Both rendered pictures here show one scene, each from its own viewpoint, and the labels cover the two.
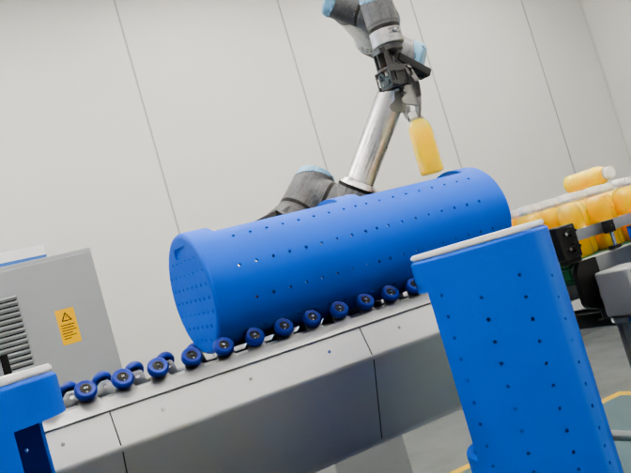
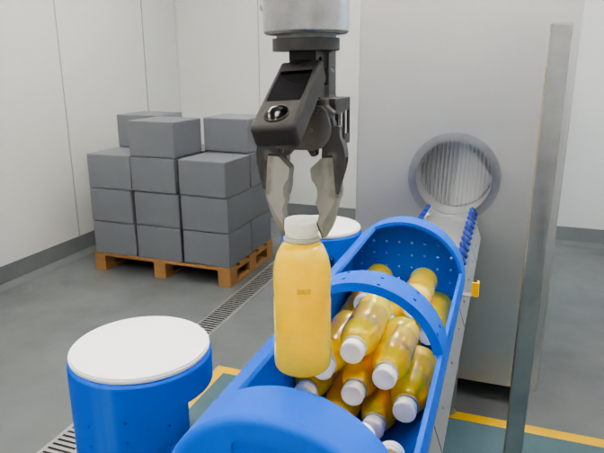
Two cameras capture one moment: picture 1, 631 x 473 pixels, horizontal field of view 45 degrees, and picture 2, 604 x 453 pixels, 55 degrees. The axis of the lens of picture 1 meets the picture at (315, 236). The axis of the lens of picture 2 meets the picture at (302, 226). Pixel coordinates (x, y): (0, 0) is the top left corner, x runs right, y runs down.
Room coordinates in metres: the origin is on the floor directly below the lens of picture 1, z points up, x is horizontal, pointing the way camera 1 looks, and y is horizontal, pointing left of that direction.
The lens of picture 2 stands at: (2.56, -0.77, 1.59)
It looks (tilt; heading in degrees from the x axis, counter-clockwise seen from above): 16 degrees down; 138
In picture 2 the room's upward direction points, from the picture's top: straight up
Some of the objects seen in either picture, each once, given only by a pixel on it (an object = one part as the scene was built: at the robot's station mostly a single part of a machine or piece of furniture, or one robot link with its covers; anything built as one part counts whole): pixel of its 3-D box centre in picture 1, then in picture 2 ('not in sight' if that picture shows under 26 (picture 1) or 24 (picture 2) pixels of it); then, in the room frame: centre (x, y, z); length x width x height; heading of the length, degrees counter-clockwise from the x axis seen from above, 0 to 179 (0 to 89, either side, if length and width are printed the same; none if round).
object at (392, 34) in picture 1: (387, 39); (303, 16); (2.09, -0.35, 1.63); 0.10 x 0.09 x 0.05; 29
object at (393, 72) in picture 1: (392, 68); (308, 96); (2.09, -0.34, 1.55); 0.09 x 0.08 x 0.12; 119
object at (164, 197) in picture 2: not in sight; (183, 191); (-1.45, 1.52, 0.59); 1.20 x 0.80 x 1.19; 28
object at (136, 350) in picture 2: (476, 240); (140, 346); (1.55, -0.31, 1.03); 0.28 x 0.28 x 0.01
